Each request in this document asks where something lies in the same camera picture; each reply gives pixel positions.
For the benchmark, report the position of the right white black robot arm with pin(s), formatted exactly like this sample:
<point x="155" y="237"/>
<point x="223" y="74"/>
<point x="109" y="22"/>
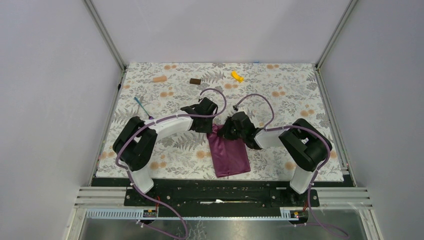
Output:
<point x="305" y="144"/>

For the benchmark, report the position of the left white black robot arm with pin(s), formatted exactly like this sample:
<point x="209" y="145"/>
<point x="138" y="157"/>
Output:
<point x="135" y="144"/>

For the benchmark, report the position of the floral patterned table mat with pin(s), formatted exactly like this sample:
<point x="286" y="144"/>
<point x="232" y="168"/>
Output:
<point x="291" y="89"/>

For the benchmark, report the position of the left aluminium frame post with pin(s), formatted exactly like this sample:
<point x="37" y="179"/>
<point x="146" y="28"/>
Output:
<point x="104" y="33"/>

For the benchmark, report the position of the orange toy block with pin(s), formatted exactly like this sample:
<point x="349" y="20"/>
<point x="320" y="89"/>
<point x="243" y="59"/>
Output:
<point x="159" y="79"/>

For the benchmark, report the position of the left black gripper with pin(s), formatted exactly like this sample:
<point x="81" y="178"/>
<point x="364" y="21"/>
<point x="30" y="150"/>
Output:
<point x="207" y="129"/>

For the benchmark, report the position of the aluminium frame post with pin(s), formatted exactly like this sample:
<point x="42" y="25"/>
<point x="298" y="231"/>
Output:
<point x="104" y="33"/>
<point x="337" y="31"/>

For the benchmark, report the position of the purple cloth napkin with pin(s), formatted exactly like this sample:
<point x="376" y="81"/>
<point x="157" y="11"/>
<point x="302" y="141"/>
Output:
<point x="229" y="157"/>

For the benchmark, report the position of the yellow toy piece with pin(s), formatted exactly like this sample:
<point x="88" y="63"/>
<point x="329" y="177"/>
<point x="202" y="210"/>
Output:
<point x="237" y="77"/>

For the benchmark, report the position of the right aluminium frame post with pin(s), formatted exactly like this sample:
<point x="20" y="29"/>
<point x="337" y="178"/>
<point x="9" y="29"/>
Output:
<point x="337" y="31"/>

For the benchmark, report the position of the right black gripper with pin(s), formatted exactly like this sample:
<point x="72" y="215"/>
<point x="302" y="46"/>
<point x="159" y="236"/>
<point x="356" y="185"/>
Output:
<point x="224" y="131"/>

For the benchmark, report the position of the brown toy block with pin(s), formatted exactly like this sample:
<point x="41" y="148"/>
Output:
<point x="195" y="81"/>

